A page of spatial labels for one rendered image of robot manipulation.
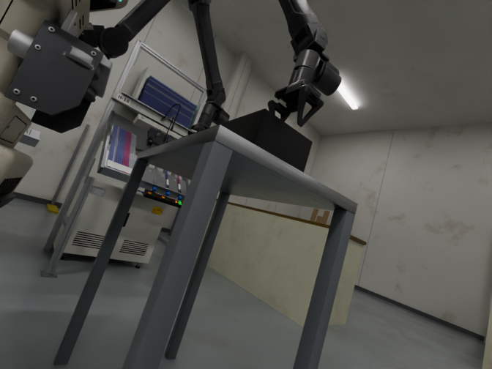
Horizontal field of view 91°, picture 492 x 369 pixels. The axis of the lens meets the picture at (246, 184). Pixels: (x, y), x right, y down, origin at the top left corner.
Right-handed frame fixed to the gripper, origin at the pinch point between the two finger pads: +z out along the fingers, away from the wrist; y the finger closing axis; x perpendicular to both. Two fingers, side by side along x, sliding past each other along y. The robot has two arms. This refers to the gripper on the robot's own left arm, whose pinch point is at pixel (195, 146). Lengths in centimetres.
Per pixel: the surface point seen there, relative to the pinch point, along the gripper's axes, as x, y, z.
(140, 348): 18, -64, 47
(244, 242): -144, 131, 42
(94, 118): 46, 381, -60
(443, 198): -611, 92, -186
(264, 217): -145, 111, 7
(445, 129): -604, 114, -360
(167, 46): -7, 390, -252
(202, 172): 19, -63, 19
